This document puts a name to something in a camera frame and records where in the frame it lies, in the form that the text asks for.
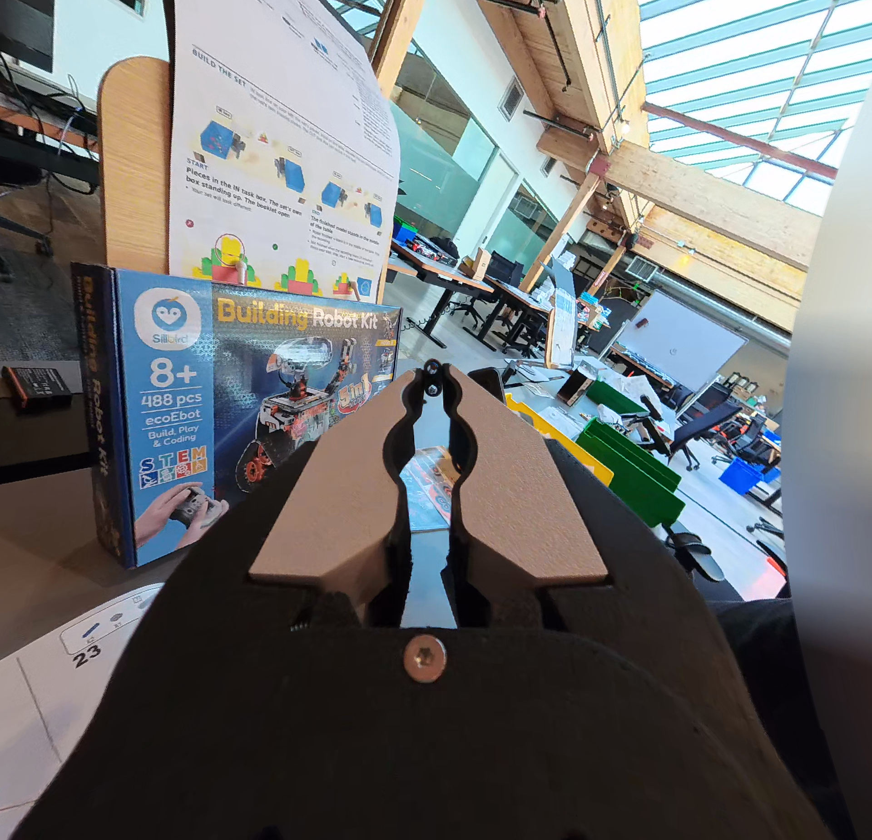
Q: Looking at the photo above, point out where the yellow plastic bin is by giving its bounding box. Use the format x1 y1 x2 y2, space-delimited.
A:
504 393 614 487

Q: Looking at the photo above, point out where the white whiteboard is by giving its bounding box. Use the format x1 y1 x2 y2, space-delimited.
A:
609 289 749 394

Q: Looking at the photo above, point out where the blue floor crate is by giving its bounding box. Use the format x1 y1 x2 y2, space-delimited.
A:
718 455 783 497

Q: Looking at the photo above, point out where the wood-edged monitor desk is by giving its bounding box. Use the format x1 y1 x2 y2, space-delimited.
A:
0 97 99 156

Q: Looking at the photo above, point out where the large printed instruction sheet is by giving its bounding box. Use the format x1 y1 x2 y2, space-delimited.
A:
167 0 401 304

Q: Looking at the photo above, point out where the small brown open box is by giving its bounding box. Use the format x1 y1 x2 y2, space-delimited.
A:
555 366 600 406

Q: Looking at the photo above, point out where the open instruction booklet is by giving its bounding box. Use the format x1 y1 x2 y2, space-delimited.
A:
0 581 164 817

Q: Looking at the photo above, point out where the black office chair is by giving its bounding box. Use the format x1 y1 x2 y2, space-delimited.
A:
664 523 726 582
640 397 743 473

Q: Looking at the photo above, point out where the wood-top standing desk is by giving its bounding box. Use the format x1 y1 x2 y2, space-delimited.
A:
487 274 553 357
387 240 495 349

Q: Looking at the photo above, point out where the green plastic bin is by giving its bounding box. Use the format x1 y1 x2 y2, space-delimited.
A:
586 380 648 415
589 418 682 493
575 431 685 527

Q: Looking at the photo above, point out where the grey desk with black edge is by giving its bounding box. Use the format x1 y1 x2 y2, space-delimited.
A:
0 359 93 484

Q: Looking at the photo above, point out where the blue robot kit box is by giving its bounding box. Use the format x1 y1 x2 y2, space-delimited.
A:
71 262 404 570

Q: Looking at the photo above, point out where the grey metal stand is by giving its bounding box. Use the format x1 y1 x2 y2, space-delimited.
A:
504 358 566 386

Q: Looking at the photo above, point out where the distant instruction sheet stand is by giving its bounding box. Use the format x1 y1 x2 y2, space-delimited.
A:
545 288 580 371

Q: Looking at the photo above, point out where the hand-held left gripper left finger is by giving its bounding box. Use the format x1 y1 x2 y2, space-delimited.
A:
248 368 418 628

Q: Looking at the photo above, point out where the person's black shirt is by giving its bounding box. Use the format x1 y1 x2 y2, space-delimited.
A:
708 598 828 840

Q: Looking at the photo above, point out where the rounded wooden board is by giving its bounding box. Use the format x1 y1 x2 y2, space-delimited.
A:
97 56 171 275

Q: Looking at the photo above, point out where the clear plastic bags pile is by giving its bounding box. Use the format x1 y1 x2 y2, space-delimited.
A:
599 373 656 420

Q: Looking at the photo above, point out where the black battery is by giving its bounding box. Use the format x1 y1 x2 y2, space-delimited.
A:
1 365 72 415

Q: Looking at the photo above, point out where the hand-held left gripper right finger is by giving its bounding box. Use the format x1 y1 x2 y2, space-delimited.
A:
443 365 609 628

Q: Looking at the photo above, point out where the black red model car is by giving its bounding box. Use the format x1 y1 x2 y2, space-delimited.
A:
407 232 457 263

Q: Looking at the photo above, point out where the small printed instruction sheet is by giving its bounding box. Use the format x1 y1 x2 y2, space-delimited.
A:
398 445 454 533

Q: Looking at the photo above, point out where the black computer monitor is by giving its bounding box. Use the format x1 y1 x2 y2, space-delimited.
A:
0 0 55 72

